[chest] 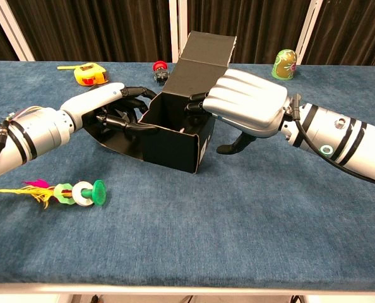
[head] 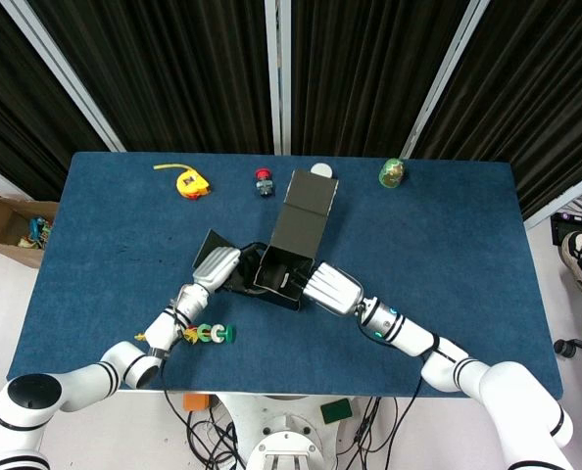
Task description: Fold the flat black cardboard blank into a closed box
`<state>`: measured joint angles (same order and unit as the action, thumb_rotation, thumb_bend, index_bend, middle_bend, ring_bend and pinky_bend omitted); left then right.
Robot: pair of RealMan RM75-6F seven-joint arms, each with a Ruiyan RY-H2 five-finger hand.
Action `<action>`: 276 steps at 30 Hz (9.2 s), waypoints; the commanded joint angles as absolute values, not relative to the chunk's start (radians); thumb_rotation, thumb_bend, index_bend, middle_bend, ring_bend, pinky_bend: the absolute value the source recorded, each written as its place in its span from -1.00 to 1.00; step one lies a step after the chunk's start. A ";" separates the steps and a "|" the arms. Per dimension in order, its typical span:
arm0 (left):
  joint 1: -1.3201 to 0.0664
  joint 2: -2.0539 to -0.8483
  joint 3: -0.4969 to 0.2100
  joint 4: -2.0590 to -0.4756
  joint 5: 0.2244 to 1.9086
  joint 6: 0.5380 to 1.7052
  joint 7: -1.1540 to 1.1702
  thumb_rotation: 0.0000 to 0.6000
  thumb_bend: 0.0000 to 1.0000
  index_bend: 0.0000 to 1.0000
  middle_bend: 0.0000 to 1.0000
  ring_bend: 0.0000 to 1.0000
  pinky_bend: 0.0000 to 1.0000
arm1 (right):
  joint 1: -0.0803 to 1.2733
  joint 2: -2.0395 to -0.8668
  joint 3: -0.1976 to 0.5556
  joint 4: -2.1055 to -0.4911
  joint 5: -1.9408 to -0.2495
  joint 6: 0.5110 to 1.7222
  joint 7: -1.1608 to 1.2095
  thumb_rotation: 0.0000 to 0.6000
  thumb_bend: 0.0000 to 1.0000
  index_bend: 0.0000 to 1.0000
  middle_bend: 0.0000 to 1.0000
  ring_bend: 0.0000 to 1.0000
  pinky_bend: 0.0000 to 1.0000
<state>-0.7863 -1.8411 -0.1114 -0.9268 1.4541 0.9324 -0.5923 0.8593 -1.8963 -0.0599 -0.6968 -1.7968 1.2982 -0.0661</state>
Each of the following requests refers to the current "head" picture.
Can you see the white partition frame post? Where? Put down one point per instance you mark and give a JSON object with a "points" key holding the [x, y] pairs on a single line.
{"points": [[277, 73], [445, 73], [61, 73]]}

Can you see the blue table mat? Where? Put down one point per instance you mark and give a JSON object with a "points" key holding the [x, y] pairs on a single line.
{"points": [[124, 220]]}

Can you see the white black sneaker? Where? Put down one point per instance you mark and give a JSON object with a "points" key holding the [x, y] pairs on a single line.
{"points": [[577, 249]]}

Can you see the black paper box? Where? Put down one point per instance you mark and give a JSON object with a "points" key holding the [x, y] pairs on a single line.
{"points": [[298, 230]]}

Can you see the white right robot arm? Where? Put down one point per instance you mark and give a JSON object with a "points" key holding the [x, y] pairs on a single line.
{"points": [[516, 387]]}

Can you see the black electronic device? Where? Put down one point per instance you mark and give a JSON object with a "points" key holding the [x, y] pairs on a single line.
{"points": [[572, 227]]}

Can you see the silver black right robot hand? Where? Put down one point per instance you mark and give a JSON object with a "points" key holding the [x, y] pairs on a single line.
{"points": [[332, 291]]}

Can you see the feather shuttlecock with plastic rings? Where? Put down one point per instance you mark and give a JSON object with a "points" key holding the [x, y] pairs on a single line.
{"points": [[215, 333]]}

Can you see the yellow tape measure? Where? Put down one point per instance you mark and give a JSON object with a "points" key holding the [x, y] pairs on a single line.
{"points": [[190, 183]]}

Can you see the red emergency stop button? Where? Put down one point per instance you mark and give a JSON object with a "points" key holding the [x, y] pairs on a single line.
{"points": [[264, 186]]}

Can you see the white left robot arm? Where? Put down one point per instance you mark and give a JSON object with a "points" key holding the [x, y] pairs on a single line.
{"points": [[75, 382]]}

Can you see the green block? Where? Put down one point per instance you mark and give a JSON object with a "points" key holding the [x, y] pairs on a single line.
{"points": [[336, 411]]}

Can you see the colourful toys bundle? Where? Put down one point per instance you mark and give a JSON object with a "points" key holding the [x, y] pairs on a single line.
{"points": [[36, 232]]}

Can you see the black chair caster leg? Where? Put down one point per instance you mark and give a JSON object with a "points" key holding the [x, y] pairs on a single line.
{"points": [[580, 346]]}

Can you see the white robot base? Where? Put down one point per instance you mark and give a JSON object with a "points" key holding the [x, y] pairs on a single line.
{"points": [[286, 440]]}

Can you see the black pleated curtain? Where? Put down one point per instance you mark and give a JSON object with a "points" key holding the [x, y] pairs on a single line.
{"points": [[16, 98], [173, 73], [541, 73], [364, 73]]}

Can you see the brown cardboard box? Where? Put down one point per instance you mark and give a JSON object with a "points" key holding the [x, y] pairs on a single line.
{"points": [[2, 220]]}

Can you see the green painted nesting doll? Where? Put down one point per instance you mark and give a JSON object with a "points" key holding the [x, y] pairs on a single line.
{"points": [[392, 172]]}

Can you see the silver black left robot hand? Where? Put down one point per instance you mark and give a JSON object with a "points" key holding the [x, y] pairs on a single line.
{"points": [[217, 269]]}

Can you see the orange block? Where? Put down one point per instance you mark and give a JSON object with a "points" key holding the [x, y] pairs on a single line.
{"points": [[195, 401]]}

